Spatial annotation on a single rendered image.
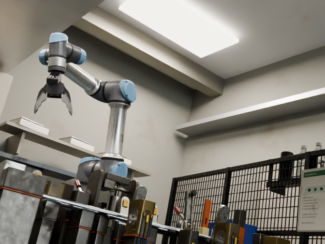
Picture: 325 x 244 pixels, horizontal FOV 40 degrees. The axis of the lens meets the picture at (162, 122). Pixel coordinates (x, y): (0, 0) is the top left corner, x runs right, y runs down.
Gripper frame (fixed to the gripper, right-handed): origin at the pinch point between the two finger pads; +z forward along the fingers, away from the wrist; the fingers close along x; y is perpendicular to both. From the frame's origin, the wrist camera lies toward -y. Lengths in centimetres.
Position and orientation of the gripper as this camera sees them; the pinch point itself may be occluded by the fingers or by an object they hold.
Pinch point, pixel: (52, 114)
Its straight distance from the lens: 187.7
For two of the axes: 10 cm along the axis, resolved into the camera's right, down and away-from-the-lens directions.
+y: -1.6, 1.6, 9.7
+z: -0.3, 9.9, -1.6
